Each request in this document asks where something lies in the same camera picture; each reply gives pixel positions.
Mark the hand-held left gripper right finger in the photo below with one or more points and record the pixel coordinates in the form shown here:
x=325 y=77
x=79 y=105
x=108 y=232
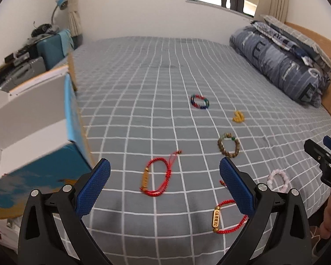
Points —
x=235 y=183

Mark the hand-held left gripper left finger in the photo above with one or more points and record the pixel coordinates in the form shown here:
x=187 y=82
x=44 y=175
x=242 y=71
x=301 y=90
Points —
x=95 y=183

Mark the blue and white cardboard box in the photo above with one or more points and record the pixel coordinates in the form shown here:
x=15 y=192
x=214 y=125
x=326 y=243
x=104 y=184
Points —
x=30 y=132

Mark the person's right hand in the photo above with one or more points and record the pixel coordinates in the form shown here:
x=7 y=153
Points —
x=330 y=215

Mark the folded blue grey quilt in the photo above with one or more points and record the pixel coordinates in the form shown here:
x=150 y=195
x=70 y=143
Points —
x=281 y=63

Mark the wooden headboard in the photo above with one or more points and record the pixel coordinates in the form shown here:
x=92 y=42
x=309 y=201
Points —
x=324 y=49

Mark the grey checked pillow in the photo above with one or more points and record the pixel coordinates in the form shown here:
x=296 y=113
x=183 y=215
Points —
x=295 y=34

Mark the bed with grey checked sheet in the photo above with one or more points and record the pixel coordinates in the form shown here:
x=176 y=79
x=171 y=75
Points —
x=160 y=82

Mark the teal suitcase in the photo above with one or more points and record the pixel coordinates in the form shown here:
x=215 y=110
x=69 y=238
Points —
x=51 y=51

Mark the teal towel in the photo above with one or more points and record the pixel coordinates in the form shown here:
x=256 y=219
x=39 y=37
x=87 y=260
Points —
x=66 y=40

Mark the black bag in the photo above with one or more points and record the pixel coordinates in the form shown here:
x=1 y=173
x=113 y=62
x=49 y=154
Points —
x=44 y=28

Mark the blue desk lamp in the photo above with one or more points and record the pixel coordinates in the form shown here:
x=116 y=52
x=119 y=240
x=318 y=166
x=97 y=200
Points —
x=60 y=5

